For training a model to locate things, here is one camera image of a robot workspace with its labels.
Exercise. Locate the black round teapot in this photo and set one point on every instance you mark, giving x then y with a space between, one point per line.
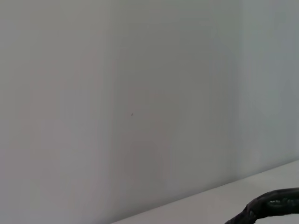
268 203

